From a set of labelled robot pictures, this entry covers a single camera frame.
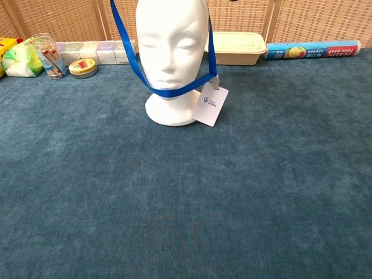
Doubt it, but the yellow snack box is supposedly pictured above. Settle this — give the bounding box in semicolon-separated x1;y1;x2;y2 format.
0;37;19;78

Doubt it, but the green white plastic bag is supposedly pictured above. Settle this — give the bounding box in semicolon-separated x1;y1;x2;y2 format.
2;39;44;78

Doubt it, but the blue lanyard with badge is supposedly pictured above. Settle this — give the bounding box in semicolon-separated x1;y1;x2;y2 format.
109;0;230;128

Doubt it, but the blue plastic food wrap roll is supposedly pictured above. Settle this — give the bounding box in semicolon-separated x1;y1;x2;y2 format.
265;40;362;60

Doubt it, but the white foam mannequin head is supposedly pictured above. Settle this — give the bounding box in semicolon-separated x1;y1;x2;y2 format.
135;0;208;127

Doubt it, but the purple tissue pack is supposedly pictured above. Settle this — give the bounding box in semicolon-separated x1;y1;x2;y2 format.
96;41;117;65

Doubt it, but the woven bamboo folding screen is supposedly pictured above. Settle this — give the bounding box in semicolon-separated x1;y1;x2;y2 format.
0;0;372;53

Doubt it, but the blue carpet table cover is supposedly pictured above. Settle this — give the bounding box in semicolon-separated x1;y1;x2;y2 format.
0;48;372;279

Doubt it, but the clear jar with sticks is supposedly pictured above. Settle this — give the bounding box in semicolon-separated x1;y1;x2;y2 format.
31;33;70;81

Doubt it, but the beige lidded lunch box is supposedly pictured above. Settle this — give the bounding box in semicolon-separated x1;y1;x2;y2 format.
205;31;267;66

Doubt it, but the pink tissue pack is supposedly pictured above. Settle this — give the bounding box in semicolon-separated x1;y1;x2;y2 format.
78;41;100;65

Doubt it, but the round tin with red label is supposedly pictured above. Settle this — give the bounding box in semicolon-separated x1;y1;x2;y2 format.
68;58;98;80

